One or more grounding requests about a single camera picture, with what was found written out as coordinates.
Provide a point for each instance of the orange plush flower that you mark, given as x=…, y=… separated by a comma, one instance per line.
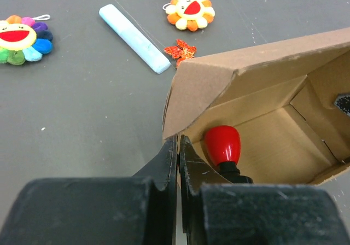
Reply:
x=189, y=14

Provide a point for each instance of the rainbow plush flower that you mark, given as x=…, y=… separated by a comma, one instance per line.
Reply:
x=25, y=39

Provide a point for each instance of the light blue stick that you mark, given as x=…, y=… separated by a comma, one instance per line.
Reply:
x=138, y=42

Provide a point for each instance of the orange red small toy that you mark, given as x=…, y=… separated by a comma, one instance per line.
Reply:
x=181, y=51

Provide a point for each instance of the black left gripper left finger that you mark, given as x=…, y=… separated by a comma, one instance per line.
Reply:
x=140, y=209

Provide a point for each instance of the red black stamp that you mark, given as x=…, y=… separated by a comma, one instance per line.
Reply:
x=223, y=145

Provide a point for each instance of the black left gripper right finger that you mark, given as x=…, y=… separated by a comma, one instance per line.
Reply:
x=216, y=211

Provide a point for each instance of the brown cardboard box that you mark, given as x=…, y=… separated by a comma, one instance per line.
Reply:
x=279, y=96

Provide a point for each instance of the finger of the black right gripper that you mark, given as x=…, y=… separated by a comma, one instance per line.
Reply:
x=342, y=102

